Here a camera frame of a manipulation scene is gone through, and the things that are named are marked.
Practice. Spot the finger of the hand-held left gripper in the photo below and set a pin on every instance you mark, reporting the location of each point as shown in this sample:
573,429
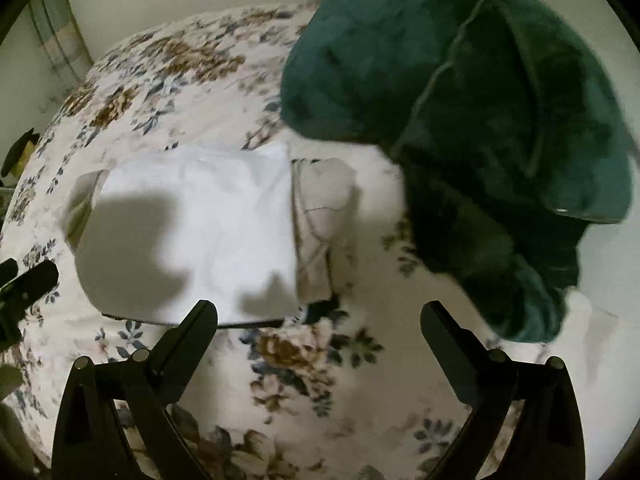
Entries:
37,282

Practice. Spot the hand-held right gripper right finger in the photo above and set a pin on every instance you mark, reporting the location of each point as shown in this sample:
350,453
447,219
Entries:
446,345

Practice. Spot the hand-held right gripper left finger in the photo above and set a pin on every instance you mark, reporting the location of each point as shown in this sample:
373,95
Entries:
189,345

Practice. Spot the white t-shirt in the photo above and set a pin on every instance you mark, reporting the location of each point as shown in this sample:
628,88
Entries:
200,210

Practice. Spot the black clothing pile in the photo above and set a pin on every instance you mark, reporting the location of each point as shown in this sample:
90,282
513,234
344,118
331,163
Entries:
12,155

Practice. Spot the yellow box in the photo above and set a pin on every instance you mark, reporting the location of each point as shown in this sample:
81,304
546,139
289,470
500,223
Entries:
29,152

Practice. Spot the black folded garment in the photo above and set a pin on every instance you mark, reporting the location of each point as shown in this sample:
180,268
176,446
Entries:
320,311

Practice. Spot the beige folded garment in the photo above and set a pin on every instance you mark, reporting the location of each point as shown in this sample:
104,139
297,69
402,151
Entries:
320,210

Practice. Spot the dark green plush blanket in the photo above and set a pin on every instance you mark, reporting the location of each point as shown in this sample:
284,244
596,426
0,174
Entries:
450,110

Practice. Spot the floral bedspread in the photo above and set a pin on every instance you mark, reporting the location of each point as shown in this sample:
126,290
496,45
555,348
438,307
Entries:
175,85

